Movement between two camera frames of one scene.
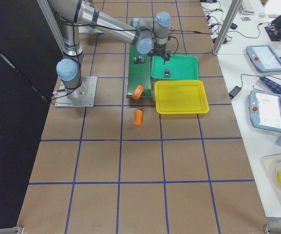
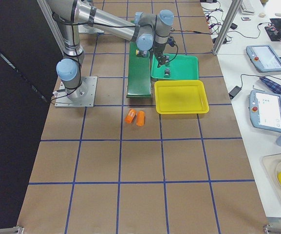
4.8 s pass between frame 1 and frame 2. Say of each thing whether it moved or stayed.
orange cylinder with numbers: moved
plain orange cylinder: moved
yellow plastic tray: stayed
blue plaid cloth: stayed
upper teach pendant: stayed
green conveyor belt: stayed
